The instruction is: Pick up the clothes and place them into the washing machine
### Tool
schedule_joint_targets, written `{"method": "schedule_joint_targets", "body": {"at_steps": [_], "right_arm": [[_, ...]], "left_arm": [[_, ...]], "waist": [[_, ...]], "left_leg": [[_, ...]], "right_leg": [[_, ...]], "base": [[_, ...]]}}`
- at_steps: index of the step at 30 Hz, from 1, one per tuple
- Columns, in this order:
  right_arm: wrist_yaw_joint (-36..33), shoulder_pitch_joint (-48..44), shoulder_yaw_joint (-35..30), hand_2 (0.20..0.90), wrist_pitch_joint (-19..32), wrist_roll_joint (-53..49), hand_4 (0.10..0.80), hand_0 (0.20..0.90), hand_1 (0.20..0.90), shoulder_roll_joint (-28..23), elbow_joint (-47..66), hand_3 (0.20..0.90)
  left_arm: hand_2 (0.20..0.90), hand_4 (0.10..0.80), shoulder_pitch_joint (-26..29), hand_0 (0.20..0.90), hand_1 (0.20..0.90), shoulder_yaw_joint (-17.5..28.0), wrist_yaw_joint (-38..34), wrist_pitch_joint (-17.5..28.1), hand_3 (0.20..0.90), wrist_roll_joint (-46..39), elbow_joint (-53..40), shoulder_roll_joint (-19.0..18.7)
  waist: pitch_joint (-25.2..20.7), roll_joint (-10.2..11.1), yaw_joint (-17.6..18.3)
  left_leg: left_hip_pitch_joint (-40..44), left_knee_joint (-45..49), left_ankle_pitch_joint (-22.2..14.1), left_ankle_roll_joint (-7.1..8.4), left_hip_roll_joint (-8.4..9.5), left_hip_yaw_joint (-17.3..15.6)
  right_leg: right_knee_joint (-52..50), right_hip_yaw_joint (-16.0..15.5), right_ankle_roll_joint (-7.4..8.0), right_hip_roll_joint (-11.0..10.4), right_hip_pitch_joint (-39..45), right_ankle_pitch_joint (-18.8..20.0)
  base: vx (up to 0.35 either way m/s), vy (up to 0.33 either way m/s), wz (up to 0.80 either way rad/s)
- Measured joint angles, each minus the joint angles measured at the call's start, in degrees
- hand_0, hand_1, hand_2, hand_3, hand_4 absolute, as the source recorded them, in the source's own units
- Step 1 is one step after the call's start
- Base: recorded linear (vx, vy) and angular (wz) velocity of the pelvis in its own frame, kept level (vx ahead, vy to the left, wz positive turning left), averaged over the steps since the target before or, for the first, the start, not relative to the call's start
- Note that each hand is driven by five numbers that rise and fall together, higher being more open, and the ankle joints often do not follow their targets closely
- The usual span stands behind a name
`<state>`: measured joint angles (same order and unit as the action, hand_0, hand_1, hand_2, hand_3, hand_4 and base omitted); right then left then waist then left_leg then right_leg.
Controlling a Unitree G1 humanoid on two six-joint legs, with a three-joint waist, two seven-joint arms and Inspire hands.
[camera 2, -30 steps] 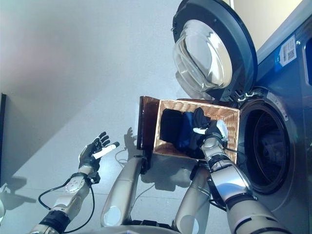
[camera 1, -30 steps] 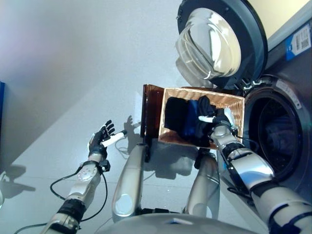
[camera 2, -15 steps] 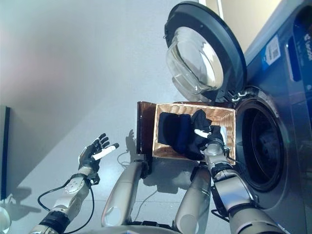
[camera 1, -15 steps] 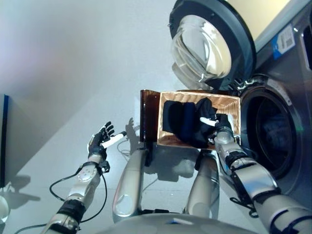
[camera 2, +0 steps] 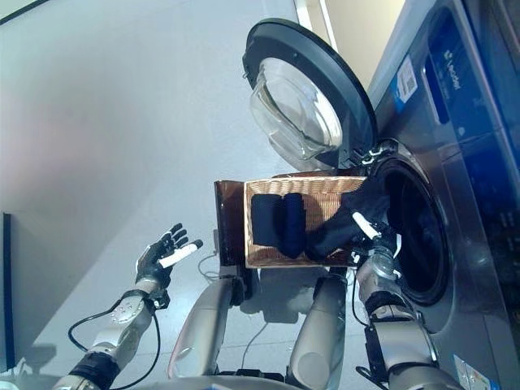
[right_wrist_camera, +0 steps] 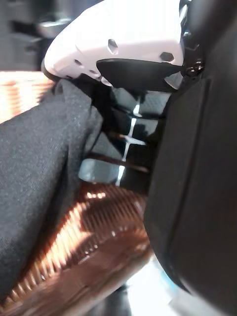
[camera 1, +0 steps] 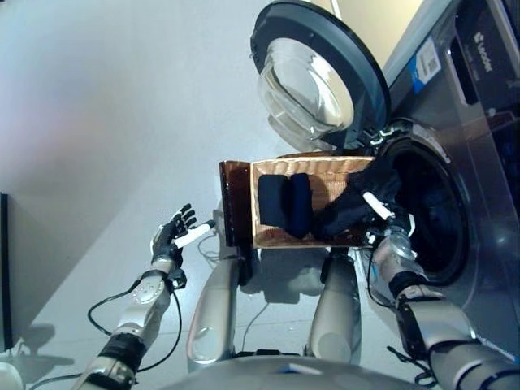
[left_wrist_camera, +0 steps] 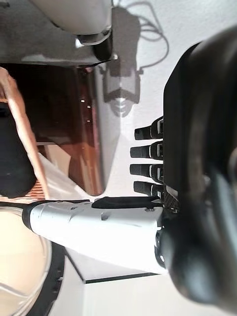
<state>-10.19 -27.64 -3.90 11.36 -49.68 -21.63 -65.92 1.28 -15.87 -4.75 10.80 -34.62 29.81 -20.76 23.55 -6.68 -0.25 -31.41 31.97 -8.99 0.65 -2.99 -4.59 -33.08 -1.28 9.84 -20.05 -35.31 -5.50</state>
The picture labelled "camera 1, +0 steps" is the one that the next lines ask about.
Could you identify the white rounded object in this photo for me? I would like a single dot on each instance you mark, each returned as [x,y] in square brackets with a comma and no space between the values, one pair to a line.
[10,375]

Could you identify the round glass washing machine door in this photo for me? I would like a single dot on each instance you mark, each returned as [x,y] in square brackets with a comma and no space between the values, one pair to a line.
[357,53]

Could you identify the rectangular wicker laundry basket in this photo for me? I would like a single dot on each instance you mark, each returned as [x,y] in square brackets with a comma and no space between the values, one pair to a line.
[329,170]

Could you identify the blue garment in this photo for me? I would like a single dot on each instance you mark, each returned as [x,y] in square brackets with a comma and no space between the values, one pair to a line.
[300,207]

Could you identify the white counter cabinet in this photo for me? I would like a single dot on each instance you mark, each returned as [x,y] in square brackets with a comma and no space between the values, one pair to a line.
[373,28]

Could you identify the blue white energy label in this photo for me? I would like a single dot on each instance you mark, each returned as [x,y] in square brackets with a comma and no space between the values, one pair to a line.
[424,63]

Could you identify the silver robot leg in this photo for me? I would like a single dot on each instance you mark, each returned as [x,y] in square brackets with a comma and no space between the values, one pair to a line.
[213,308]
[337,308]

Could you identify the black folded garment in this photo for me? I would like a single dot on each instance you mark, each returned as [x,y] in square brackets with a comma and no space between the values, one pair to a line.
[273,203]

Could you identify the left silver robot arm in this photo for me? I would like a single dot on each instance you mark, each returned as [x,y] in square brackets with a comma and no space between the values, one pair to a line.
[142,300]

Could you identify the black garment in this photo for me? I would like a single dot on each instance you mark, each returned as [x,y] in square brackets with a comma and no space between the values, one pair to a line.
[353,203]
[273,203]

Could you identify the left silver robot leg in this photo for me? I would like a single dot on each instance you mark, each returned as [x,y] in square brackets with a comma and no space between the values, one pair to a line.
[213,308]

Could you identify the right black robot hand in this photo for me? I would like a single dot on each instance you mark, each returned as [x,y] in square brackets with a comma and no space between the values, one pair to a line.
[400,229]

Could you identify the grey robot torso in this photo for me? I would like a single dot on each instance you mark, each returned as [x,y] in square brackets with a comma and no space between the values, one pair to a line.
[264,373]

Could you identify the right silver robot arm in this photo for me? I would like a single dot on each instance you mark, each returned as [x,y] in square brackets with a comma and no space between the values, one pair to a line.
[438,317]

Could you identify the right silver robot leg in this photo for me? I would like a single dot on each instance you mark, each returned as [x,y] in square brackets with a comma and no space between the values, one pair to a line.
[337,308]

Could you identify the glossy brown wooden stool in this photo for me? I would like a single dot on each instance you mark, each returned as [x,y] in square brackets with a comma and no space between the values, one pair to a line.
[235,203]

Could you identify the grey front-load washing machine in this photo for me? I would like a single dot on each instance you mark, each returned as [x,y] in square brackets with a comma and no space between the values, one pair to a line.
[479,170]

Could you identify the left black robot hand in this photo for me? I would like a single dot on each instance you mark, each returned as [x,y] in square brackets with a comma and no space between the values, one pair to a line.
[166,239]

